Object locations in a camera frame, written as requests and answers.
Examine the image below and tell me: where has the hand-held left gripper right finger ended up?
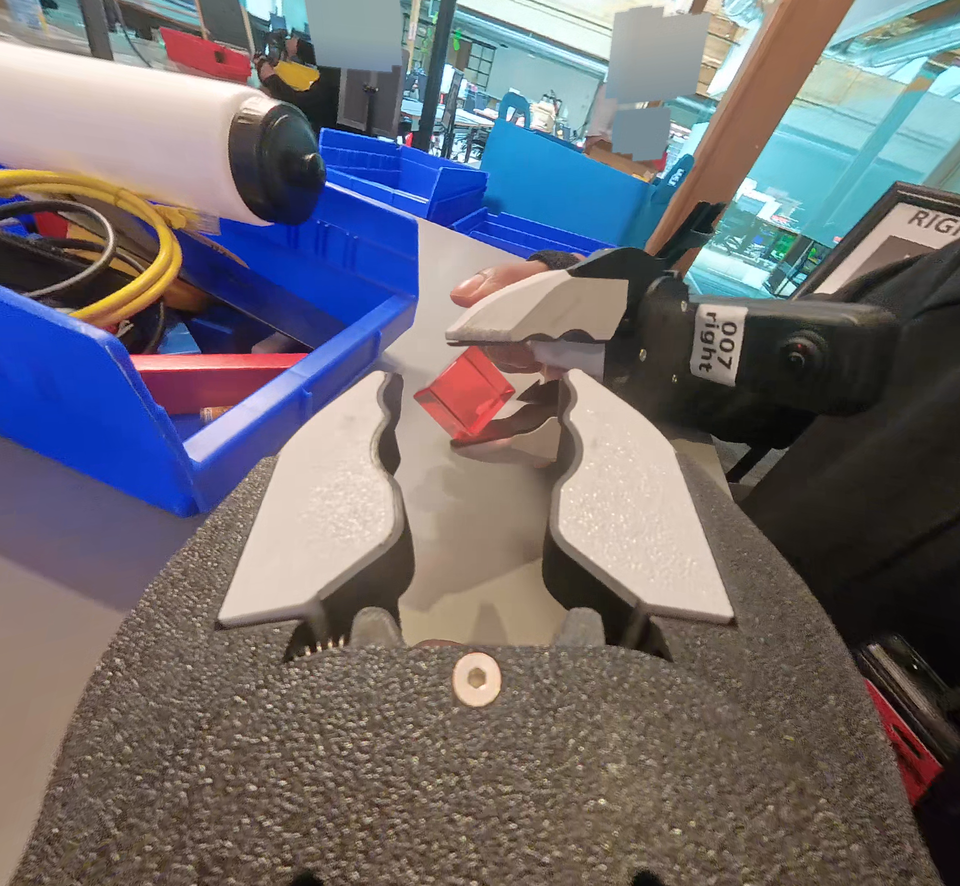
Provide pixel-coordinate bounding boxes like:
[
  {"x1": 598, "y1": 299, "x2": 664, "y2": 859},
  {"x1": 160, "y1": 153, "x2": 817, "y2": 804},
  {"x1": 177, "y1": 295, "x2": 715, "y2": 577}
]
[{"x1": 541, "y1": 368, "x2": 736, "y2": 650}]

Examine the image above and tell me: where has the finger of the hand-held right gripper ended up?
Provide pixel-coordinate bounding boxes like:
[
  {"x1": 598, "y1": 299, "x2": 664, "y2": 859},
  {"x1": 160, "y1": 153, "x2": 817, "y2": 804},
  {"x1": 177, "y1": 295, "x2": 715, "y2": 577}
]
[
  {"x1": 444, "y1": 269, "x2": 631, "y2": 347},
  {"x1": 450, "y1": 342, "x2": 607, "y2": 470}
]

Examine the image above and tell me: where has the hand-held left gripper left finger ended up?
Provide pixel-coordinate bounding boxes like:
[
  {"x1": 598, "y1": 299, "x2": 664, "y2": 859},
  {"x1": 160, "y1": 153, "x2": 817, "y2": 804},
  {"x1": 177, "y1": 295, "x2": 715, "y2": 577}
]
[{"x1": 216, "y1": 370, "x2": 415, "y2": 647}]

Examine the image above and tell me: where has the red transparent cube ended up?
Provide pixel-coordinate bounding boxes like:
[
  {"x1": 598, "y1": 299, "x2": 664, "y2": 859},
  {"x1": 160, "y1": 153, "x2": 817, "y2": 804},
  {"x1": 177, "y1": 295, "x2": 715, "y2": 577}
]
[{"x1": 412, "y1": 344, "x2": 519, "y2": 443}]

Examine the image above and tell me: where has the blue plastic bin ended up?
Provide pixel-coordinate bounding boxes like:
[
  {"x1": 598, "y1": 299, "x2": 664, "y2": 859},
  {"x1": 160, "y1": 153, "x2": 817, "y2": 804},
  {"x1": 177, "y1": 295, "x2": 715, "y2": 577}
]
[
  {"x1": 318, "y1": 127, "x2": 489, "y2": 228},
  {"x1": 450, "y1": 207, "x2": 654, "y2": 260},
  {"x1": 0, "y1": 207, "x2": 421, "y2": 519}
]

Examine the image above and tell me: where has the person's right forearm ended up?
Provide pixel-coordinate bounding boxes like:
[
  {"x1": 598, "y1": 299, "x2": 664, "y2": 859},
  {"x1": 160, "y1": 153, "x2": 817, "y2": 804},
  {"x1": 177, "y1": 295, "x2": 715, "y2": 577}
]
[{"x1": 675, "y1": 244, "x2": 960, "y2": 452}]

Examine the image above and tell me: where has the dark framed picture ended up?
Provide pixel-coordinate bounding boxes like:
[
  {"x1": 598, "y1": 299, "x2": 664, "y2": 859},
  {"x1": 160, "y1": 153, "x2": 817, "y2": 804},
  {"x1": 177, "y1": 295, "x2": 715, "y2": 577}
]
[{"x1": 795, "y1": 181, "x2": 960, "y2": 298}]

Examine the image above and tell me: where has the long red box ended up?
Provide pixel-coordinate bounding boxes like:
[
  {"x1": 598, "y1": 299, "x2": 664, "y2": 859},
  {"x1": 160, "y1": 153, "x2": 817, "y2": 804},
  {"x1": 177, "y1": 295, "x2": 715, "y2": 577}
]
[{"x1": 131, "y1": 352, "x2": 312, "y2": 414}]

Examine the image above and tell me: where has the person's black jacket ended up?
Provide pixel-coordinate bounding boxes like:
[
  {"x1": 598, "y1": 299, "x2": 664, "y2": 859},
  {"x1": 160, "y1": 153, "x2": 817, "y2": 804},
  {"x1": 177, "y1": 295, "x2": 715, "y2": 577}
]
[{"x1": 738, "y1": 413, "x2": 960, "y2": 886}]

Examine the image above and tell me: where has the red plastic bin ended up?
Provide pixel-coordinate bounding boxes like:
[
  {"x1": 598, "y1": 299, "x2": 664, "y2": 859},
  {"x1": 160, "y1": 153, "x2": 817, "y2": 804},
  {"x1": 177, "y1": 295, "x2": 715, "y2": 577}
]
[{"x1": 159, "y1": 27, "x2": 252, "y2": 84}]

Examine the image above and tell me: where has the white bottle with black cap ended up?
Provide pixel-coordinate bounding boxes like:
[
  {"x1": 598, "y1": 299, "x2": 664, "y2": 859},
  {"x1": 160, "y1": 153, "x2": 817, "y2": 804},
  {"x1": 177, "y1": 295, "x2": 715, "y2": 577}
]
[{"x1": 0, "y1": 38, "x2": 327, "y2": 228}]

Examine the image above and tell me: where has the black hanging strap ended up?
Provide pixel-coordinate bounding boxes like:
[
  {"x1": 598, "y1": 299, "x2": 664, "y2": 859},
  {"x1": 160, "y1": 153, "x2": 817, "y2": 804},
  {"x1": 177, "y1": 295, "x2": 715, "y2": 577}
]
[{"x1": 648, "y1": 202, "x2": 727, "y2": 275}]

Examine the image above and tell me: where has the yellow ethernet cable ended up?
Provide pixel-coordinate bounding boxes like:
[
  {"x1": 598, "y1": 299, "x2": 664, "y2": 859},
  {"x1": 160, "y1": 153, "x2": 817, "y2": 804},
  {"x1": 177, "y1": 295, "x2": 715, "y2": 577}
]
[{"x1": 0, "y1": 169, "x2": 219, "y2": 324}]

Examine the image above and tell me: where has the wooden post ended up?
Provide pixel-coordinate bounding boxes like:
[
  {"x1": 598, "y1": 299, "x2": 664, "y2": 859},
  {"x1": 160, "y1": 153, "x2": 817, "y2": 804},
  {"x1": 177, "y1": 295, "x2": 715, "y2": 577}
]
[{"x1": 646, "y1": 0, "x2": 901, "y2": 257}]

